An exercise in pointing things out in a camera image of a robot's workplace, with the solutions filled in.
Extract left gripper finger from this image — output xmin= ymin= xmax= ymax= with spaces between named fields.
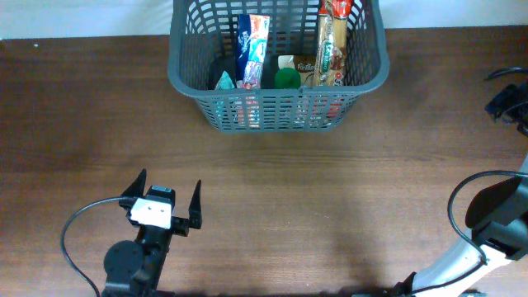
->
xmin=188 ymin=180 xmax=202 ymax=229
xmin=121 ymin=168 xmax=147 ymax=197

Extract light green wet wipes pack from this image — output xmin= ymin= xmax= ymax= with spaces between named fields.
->
xmin=213 ymin=69 xmax=237 ymax=120

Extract grey plastic shopping basket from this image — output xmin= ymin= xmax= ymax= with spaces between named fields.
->
xmin=167 ymin=0 xmax=389 ymax=133

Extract green lid jar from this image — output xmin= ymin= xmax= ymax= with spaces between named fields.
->
xmin=274 ymin=68 xmax=301 ymax=89

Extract beige snack bag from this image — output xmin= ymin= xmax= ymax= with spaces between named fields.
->
xmin=277 ymin=55 xmax=315 ymax=87

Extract red spaghetti package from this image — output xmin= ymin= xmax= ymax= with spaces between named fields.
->
xmin=313 ymin=0 xmax=352 ymax=87

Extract Kleenex tissue multipack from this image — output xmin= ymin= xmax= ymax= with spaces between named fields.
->
xmin=235 ymin=14 xmax=271 ymax=90

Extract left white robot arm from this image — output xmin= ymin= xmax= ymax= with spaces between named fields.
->
xmin=102 ymin=170 xmax=203 ymax=297

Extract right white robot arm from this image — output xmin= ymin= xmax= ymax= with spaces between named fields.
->
xmin=389 ymin=162 xmax=527 ymax=297

